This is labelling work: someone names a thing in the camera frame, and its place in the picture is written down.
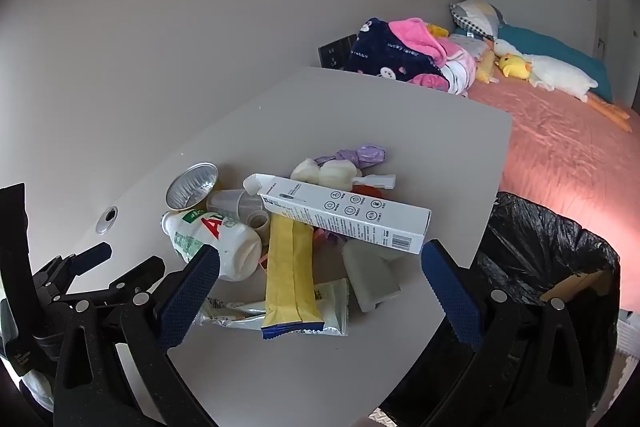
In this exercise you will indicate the teal pillow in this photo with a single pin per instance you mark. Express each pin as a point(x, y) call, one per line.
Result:
point(550, 44)

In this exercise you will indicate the foam floor mat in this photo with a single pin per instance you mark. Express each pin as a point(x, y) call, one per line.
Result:
point(625, 357)

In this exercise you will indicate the navy printed blanket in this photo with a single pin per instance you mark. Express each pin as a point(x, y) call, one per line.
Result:
point(380, 52)

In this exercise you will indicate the checkered pillow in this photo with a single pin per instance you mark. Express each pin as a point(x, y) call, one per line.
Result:
point(475, 17)

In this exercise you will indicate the crumpled silver wrapper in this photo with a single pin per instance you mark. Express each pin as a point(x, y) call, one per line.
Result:
point(225, 314)

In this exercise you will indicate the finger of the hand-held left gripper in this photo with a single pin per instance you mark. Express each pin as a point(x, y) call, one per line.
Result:
point(90, 255)
point(132, 274)

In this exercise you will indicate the black wall socket panel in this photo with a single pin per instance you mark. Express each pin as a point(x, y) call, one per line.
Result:
point(335, 52)

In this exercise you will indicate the long white cardboard box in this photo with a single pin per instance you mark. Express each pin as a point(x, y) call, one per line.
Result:
point(350, 212)

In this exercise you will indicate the white green snack wrapper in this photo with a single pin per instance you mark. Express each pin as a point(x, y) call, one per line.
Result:
point(332, 307)

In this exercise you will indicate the trash bin with black bag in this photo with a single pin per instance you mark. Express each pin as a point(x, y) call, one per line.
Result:
point(525, 247)

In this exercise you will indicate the yellow snack wrapper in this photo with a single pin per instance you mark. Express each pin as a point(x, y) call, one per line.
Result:
point(290, 277)

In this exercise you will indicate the purple plastic bag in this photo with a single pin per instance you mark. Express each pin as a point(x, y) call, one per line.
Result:
point(367, 155)

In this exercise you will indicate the white goose plush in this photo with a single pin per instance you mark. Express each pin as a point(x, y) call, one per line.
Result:
point(560, 74)

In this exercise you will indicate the bed with pink sheet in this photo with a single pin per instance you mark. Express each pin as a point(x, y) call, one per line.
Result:
point(550, 142)

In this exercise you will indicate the clear plastic cup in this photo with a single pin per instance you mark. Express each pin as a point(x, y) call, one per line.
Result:
point(230, 204)

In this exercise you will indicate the small white plastic tab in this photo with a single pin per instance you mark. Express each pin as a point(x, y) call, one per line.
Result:
point(380, 180)

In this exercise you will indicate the round foil cup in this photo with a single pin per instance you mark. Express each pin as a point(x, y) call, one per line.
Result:
point(187, 192)

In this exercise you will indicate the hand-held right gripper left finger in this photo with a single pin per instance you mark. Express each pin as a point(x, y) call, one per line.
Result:
point(190, 292)

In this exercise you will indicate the yellow duck plush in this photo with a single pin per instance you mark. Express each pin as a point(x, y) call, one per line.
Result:
point(515, 67)

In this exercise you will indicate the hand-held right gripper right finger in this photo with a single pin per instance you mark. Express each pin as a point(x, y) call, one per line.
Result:
point(450, 292)

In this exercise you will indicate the white door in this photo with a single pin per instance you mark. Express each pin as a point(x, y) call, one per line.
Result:
point(620, 7)

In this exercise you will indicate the brown cardboard piece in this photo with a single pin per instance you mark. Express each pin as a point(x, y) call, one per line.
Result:
point(575, 284)

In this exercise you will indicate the pink white cartoon blanket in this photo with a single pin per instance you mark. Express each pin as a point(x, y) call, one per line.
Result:
point(460, 67)

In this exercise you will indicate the white plastic drink bottle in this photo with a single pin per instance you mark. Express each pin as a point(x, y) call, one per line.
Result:
point(235, 252)

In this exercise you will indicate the pink fleece blanket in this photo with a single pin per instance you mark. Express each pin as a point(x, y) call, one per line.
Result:
point(410, 32)

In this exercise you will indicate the small white plastic cup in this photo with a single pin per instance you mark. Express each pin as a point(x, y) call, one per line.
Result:
point(259, 222)

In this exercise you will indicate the grey plastic container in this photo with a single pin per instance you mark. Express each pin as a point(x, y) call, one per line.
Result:
point(370, 277)

